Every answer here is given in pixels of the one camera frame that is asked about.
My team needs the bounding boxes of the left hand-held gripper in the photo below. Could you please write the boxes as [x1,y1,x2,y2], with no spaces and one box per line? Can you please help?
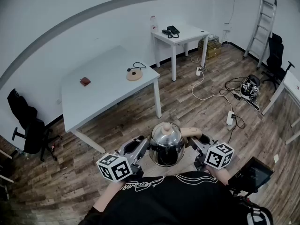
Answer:
[96,136,150,181]

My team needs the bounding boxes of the electronic device on floor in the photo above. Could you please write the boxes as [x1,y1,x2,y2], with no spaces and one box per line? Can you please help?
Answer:
[240,74,261,101]

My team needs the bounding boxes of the stainless steel kettle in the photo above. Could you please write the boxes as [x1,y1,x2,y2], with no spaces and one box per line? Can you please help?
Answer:
[148,122,203,166]

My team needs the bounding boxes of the person's black shirt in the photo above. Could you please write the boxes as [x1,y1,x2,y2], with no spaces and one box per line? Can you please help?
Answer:
[81,171,258,225]

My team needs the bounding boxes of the black desk telephone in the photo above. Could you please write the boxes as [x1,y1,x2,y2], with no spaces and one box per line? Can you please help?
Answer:
[161,25,181,39]

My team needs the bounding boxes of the black monitor screen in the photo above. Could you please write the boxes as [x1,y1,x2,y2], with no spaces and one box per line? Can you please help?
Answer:
[228,156,275,197]

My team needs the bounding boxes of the white power cable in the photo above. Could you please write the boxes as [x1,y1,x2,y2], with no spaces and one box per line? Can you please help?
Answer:
[187,54,234,113]

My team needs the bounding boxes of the aluminium ladder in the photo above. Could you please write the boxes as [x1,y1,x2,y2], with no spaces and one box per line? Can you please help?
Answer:
[243,0,278,70]

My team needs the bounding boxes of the black backpack strap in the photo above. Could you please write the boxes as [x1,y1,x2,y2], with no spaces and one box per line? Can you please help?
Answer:
[238,195,274,225]

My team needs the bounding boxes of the thin black cable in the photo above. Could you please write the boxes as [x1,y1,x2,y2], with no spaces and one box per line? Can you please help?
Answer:
[127,62,147,73]

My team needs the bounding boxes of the white side table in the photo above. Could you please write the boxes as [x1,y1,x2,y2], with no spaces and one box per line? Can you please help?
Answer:
[261,70,300,145]

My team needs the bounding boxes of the person's left forearm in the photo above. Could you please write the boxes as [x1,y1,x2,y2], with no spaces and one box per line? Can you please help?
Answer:
[92,180,125,213]

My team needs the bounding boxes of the white shelf rack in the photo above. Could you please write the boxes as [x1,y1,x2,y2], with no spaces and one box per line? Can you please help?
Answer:
[0,148,14,201]

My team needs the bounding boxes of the round beige kettle base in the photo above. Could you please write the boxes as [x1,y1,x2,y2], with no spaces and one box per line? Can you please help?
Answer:
[126,69,143,82]

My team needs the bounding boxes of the stack of cardboard boxes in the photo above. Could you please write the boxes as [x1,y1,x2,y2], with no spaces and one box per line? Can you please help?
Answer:
[198,35,222,60]

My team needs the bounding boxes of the large white table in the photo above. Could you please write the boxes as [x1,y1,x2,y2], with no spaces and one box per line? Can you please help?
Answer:
[61,45,163,154]

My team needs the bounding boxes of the black office chair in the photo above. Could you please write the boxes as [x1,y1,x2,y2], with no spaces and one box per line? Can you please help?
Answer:
[261,32,296,91]
[7,88,63,162]

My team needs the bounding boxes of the person's right forearm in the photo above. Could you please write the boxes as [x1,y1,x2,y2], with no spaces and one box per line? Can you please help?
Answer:
[207,166,229,186]

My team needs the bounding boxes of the black floor cables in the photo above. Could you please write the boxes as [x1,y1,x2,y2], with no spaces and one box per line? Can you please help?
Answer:
[219,77,247,129]

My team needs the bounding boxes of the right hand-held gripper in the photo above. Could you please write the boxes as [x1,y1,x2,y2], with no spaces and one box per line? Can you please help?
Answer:
[189,134,235,172]

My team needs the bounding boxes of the small white table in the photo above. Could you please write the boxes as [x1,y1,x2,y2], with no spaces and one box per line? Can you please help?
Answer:
[150,23,210,82]

